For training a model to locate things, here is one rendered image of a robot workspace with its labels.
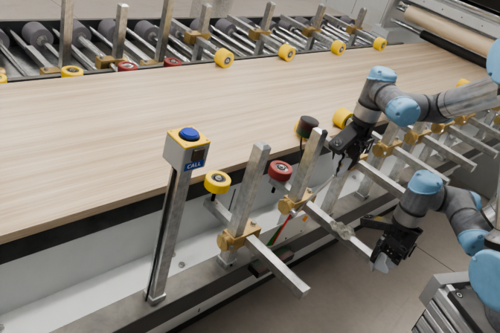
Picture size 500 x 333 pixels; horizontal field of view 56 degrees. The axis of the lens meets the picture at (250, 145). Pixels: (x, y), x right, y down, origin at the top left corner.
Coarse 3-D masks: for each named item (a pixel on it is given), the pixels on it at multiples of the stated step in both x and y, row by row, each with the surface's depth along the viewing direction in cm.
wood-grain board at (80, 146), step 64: (256, 64) 237; (320, 64) 262; (384, 64) 293; (448, 64) 333; (0, 128) 140; (64, 128) 148; (128, 128) 157; (256, 128) 180; (0, 192) 118; (64, 192) 123; (128, 192) 130
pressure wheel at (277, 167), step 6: (276, 162) 161; (282, 162) 162; (270, 168) 159; (276, 168) 158; (282, 168) 159; (288, 168) 160; (270, 174) 159; (276, 174) 157; (282, 174) 157; (288, 174) 158; (276, 180) 158; (282, 180) 158; (288, 180) 160
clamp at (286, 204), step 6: (306, 192) 157; (312, 192) 158; (288, 198) 152; (306, 198) 154; (312, 198) 157; (282, 204) 151; (288, 204) 149; (294, 204) 150; (300, 204) 153; (282, 210) 152; (288, 210) 150; (300, 210) 155
